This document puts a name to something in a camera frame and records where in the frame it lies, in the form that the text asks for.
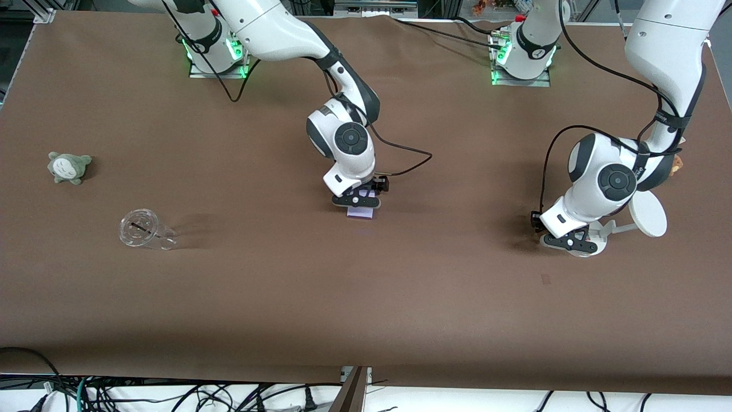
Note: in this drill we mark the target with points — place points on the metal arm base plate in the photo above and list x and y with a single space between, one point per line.
520 82
220 73

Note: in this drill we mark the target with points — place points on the grey metal device box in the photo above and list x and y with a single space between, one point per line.
374 7

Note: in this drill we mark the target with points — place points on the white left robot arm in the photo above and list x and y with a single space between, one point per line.
663 46

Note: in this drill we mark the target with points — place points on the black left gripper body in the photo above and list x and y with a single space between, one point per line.
536 220

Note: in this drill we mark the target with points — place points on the brown table cover sheet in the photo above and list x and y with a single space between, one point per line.
366 297

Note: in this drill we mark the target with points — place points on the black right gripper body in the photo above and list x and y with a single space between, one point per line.
380 184

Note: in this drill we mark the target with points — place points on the clear plastic cup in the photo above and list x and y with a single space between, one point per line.
140 229

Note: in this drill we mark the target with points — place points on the white round desk stand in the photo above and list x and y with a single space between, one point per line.
649 214

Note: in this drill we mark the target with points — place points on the grey totoro plush toy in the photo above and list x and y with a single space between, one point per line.
68 167

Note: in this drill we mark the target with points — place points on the orange toy figure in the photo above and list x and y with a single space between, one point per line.
479 7

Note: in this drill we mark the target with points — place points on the black power plug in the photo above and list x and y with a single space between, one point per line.
310 400

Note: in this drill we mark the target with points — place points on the metal support post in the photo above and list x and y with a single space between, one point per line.
350 395

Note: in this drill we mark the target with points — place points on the brown hamster plush toy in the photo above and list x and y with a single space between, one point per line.
677 163

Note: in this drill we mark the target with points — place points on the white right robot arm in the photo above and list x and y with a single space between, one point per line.
274 28

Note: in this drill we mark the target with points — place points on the lavender card box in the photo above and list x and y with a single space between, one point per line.
360 213

